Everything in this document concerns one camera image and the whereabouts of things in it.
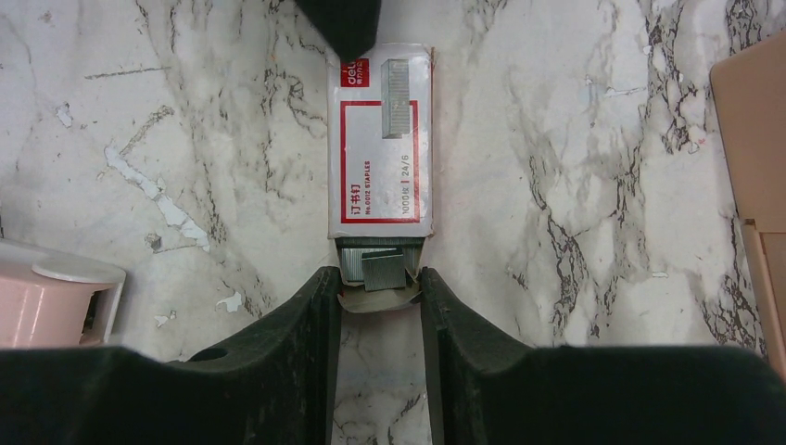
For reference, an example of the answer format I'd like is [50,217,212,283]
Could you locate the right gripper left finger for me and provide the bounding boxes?
[1,267,341,444]

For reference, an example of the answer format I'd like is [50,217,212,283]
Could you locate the grey staple strips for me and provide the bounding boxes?
[338,248,408,292]

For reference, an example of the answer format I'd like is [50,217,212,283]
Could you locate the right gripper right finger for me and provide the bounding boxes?
[420,268,785,444]

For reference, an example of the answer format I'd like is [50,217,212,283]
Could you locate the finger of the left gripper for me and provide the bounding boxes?
[295,0,382,62]

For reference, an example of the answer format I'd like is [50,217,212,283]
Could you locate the orange perforated file organizer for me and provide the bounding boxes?
[710,32,785,375]

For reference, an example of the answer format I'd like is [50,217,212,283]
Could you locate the red white staple box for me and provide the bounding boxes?
[327,44,434,313]

